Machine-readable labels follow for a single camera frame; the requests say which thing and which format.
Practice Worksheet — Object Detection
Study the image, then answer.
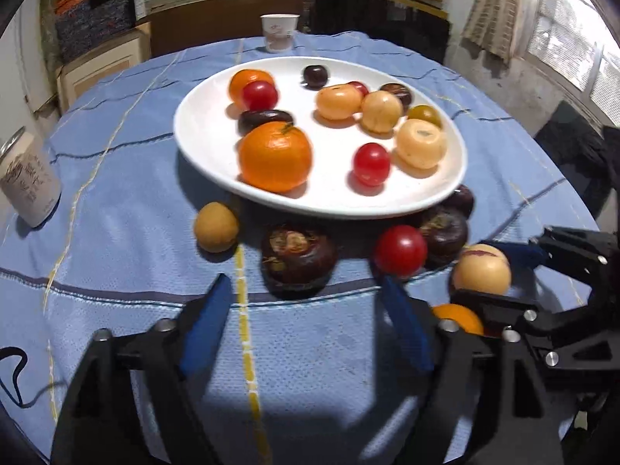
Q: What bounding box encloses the small tan round fruit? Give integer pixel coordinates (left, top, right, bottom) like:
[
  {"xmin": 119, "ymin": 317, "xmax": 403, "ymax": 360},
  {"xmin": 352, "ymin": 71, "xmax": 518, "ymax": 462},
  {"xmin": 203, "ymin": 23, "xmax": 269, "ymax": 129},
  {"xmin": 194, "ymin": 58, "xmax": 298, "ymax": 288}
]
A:
[{"xmin": 193, "ymin": 201, "xmax": 239, "ymax": 254}]

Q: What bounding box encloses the orange yellow tomato centre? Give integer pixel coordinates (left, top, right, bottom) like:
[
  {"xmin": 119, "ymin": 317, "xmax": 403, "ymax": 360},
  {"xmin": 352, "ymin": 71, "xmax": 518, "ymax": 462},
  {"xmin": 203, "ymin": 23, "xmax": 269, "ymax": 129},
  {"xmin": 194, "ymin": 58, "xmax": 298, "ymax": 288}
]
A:
[{"xmin": 432, "ymin": 303, "xmax": 484, "ymax": 336}]

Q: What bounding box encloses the white oval plate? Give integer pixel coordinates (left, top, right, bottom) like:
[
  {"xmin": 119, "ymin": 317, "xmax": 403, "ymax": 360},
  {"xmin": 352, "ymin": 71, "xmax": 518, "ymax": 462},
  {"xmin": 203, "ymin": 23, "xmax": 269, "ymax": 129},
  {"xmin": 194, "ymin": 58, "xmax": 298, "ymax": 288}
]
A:
[{"xmin": 173, "ymin": 56, "xmax": 468, "ymax": 219}]

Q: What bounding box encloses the storage shelf with boxes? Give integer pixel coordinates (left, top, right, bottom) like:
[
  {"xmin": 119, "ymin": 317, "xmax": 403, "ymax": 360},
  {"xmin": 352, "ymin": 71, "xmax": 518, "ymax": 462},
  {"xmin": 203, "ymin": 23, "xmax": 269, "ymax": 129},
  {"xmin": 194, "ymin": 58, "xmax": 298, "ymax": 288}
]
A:
[{"xmin": 47, "ymin": 0, "xmax": 451, "ymax": 62}]

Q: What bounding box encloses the cardboard box framed panel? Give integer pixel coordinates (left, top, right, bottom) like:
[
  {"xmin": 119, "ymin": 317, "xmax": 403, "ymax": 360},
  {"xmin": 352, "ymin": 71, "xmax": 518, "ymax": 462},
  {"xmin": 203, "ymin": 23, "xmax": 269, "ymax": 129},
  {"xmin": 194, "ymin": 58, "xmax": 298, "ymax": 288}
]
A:
[{"xmin": 56, "ymin": 23, "xmax": 150, "ymax": 114}]

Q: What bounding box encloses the small pale round fruit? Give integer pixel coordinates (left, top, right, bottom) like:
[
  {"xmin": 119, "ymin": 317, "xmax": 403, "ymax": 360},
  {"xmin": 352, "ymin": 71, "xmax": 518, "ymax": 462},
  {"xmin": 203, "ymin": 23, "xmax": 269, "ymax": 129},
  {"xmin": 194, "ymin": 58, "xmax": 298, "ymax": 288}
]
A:
[{"xmin": 360, "ymin": 90, "xmax": 403, "ymax": 134}]

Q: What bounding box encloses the large pale pepino melon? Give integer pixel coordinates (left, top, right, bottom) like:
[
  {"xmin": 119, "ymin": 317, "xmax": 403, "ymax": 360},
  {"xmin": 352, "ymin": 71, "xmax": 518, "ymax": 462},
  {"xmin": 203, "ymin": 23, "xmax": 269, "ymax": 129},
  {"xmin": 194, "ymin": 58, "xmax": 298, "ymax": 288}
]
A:
[{"xmin": 396, "ymin": 119, "xmax": 448, "ymax": 170}]

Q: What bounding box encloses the dark plum back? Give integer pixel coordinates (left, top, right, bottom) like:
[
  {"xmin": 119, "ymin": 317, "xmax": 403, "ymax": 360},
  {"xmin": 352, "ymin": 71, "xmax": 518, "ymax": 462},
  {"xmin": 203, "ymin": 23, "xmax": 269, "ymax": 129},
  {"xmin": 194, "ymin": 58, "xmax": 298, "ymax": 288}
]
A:
[{"xmin": 441, "ymin": 184, "xmax": 475, "ymax": 219}]

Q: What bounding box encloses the white paper cup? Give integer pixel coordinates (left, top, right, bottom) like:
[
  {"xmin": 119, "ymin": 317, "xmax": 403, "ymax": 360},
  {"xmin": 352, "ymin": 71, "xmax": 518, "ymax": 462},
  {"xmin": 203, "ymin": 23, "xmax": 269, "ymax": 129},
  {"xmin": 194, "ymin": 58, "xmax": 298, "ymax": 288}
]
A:
[{"xmin": 261, "ymin": 14, "xmax": 300, "ymax": 53}]

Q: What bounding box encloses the striped pepino melon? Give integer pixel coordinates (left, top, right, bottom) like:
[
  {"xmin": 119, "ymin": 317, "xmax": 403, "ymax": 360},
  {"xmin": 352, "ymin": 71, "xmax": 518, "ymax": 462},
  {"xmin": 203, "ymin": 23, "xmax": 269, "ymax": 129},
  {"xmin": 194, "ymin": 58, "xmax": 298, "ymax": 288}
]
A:
[{"xmin": 452, "ymin": 244, "xmax": 512, "ymax": 295}]

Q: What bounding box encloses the large orange mandarin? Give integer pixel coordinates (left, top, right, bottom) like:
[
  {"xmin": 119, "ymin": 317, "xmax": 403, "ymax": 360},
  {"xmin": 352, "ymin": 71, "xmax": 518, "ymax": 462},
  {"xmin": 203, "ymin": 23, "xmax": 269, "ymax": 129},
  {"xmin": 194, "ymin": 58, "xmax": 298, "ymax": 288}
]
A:
[{"xmin": 238, "ymin": 121, "xmax": 313, "ymax": 193}]

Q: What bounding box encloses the white drink can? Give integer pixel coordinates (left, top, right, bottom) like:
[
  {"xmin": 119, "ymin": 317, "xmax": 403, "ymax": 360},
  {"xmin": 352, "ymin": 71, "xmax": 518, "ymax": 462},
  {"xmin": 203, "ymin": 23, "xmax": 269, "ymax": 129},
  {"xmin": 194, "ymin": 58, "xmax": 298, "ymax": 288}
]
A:
[{"xmin": 1, "ymin": 127, "xmax": 61, "ymax": 228}]

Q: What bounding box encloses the black cable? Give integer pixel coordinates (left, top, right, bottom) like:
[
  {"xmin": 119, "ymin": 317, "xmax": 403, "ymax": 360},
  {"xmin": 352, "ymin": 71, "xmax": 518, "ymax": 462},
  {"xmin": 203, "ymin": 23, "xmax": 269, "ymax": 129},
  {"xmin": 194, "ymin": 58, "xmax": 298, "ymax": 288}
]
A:
[{"xmin": 0, "ymin": 345, "xmax": 69, "ymax": 408}]

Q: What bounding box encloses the red tomato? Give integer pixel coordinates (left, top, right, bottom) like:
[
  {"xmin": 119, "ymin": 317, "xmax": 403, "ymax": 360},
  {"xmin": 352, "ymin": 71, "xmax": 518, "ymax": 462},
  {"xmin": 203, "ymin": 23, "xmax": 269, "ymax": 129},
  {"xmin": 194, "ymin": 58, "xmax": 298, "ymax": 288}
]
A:
[
  {"xmin": 243, "ymin": 81, "xmax": 279, "ymax": 110},
  {"xmin": 373, "ymin": 225, "xmax": 428, "ymax": 280},
  {"xmin": 352, "ymin": 143, "xmax": 391, "ymax": 187},
  {"xmin": 348, "ymin": 81, "xmax": 370, "ymax": 98}
]

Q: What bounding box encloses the small orange mandarin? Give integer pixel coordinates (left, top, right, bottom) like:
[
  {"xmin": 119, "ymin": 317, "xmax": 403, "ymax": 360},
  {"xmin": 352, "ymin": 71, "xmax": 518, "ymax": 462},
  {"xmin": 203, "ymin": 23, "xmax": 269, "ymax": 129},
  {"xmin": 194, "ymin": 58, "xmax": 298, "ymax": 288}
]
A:
[{"xmin": 228, "ymin": 68, "xmax": 276, "ymax": 109}]

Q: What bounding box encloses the orange green tomato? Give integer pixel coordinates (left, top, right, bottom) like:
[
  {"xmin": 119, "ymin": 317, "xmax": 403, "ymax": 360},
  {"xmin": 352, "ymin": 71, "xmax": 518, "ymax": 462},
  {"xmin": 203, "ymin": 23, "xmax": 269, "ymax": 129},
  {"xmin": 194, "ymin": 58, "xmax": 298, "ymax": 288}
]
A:
[{"xmin": 407, "ymin": 104, "xmax": 443, "ymax": 128}]

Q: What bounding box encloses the dark plum front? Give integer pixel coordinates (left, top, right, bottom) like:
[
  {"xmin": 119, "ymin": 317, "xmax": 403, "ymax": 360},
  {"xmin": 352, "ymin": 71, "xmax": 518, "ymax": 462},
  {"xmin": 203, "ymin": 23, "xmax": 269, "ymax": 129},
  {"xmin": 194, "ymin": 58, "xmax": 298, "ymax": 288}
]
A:
[{"xmin": 303, "ymin": 64, "xmax": 329, "ymax": 90}]

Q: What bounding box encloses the pale orange persimmon fruit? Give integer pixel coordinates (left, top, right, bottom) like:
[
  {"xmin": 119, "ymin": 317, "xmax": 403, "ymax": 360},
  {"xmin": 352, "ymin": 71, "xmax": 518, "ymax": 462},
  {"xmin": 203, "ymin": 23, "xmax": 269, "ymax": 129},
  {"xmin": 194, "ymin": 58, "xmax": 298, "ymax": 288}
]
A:
[{"xmin": 315, "ymin": 84, "xmax": 363, "ymax": 121}]

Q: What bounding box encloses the dark plum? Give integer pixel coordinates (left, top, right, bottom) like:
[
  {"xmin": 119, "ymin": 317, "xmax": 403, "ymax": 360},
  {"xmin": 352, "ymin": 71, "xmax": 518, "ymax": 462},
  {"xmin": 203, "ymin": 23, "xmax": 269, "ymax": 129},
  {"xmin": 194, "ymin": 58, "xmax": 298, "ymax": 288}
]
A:
[
  {"xmin": 441, "ymin": 184, "xmax": 475, "ymax": 219},
  {"xmin": 303, "ymin": 64, "xmax": 329, "ymax": 90}
]

